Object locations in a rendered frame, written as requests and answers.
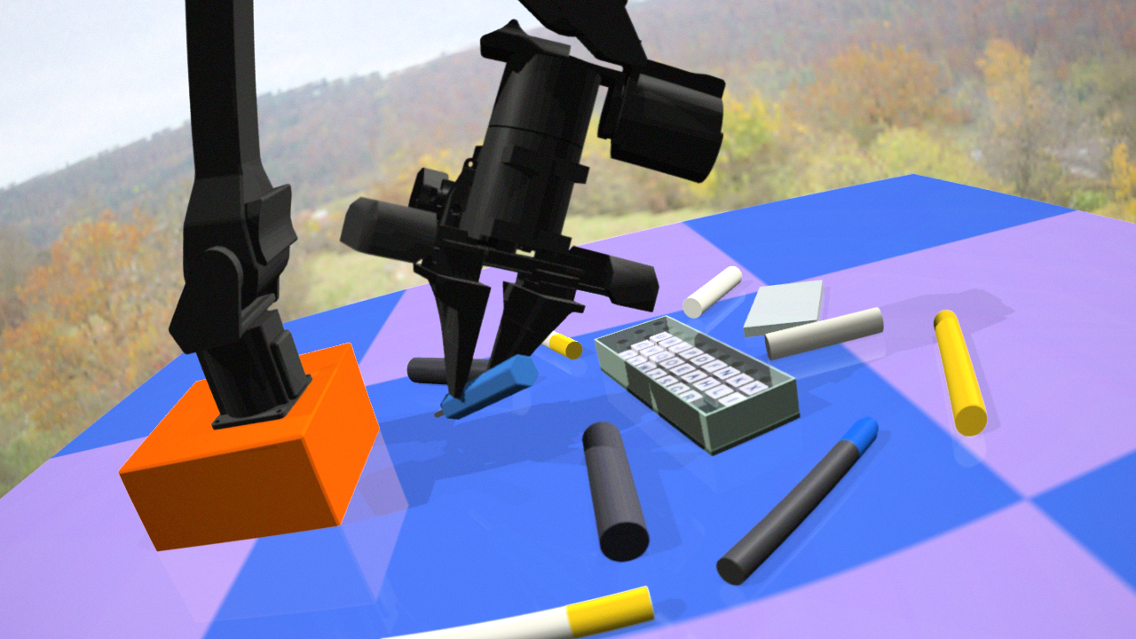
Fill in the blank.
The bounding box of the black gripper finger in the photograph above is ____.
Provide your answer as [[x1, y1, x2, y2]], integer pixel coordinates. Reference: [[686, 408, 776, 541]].
[[414, 263, 492, 398], [486, 280, 586, 371]]

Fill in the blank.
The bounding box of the blue stylus with white tip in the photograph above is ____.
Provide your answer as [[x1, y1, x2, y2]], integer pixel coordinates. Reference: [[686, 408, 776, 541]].
[[434, 355, 538, 420]]

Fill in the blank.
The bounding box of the grey stylus with blue tip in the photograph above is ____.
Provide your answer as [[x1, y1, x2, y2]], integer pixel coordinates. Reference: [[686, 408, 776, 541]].
[[716, 417, 879, 586]]

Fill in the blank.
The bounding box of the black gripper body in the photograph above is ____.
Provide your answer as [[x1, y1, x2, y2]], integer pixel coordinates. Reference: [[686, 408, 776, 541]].
[[340, 127, 659, 312]]

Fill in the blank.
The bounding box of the dark grey cylinder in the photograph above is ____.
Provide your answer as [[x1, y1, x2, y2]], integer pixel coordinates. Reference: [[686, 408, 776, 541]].
[[582, 421, 650, 563], [406, 357, 488, 384]]

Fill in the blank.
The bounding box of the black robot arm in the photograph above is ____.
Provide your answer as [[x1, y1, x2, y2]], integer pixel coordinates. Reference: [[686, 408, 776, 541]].
[[169, 0, 726, 430]]

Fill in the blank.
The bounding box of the small keyboard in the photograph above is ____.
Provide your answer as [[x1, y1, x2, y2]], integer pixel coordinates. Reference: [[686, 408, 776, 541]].
[[594, 315, 801, 457]]

